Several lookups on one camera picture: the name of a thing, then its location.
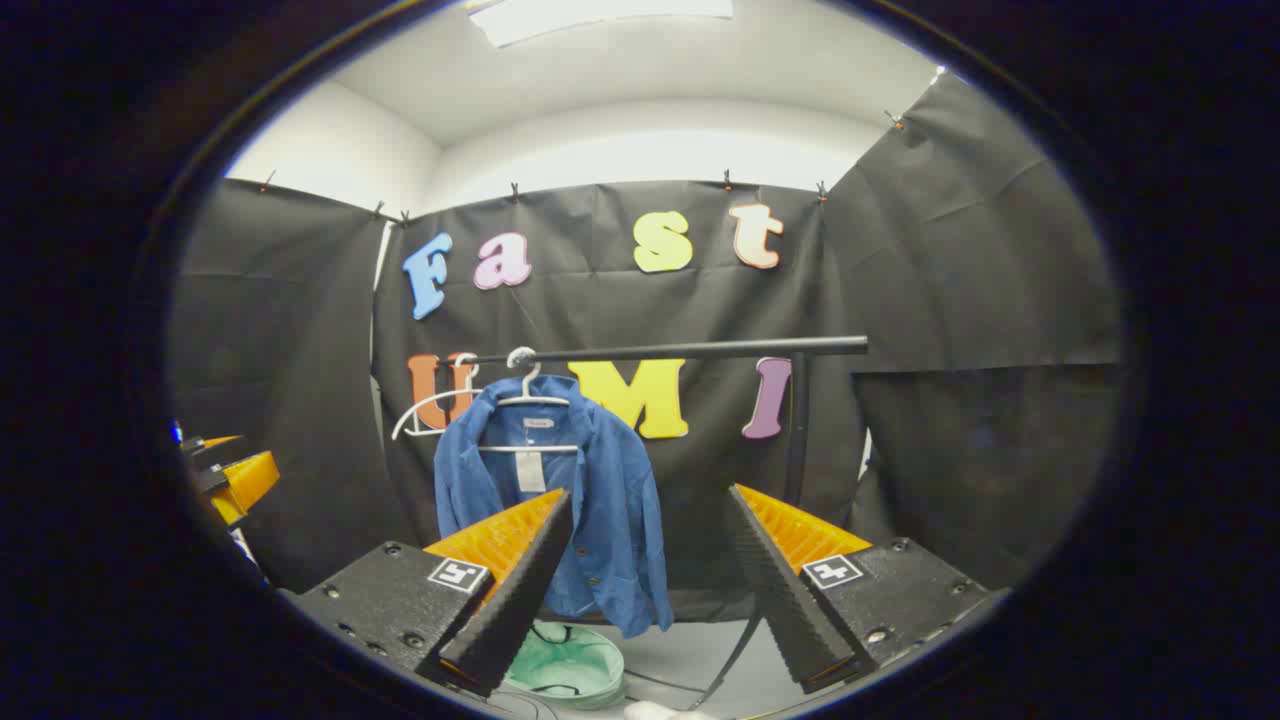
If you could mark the ceiling light panel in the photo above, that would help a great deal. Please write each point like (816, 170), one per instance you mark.
(600, 15)

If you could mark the blue shirt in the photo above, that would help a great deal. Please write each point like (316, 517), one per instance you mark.
(610, 500)

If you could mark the black backdrop cloth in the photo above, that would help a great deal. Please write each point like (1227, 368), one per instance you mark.
(900, 300)

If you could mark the black clothes rack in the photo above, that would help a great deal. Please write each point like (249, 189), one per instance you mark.
(700, 350)

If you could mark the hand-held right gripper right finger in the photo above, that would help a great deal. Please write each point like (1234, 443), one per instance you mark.
(775, 590)

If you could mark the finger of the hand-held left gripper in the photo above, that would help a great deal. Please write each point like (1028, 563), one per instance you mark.
(220, 441)
(250, 480)

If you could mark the green laundry hamper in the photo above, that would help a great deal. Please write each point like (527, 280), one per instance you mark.
(570, 665)

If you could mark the white clothes hanger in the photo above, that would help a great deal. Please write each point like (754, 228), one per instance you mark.
(535, 401)
(430, 399)

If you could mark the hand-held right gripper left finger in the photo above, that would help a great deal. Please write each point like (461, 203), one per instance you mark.
(525, 590)

